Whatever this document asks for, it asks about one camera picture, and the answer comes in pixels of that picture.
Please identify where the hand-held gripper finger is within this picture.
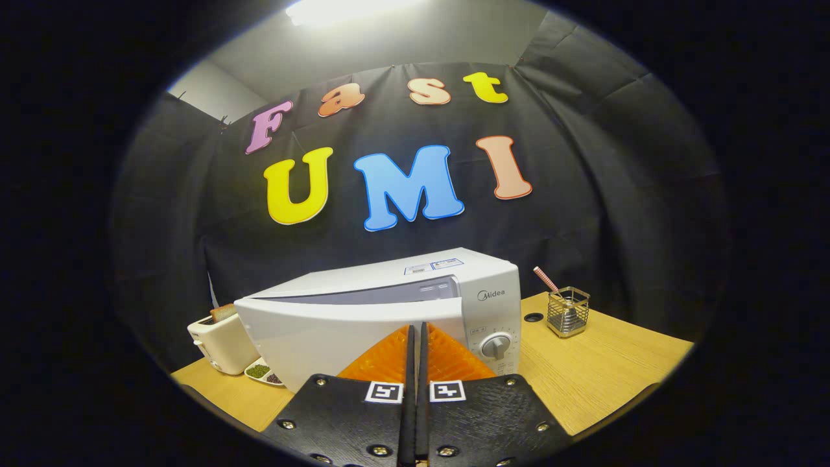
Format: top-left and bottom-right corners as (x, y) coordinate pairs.
(416, 322), (575, 467)
(261, 324), (416, 467)

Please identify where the white microwave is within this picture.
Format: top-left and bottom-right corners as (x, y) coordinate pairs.
(234, 247), (523, 394)

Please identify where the white divided bean dish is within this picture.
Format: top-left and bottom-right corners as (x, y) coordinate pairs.
(244, 357), (286, 388)

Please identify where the white toaster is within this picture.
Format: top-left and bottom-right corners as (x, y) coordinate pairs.
(187, 311), (260, 376)

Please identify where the black backdrop cloth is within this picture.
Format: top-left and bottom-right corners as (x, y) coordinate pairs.
(110, 10), (730, 374)

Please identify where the metal wire mesh holder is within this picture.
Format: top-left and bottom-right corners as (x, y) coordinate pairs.
(547, 287), (591, 339)

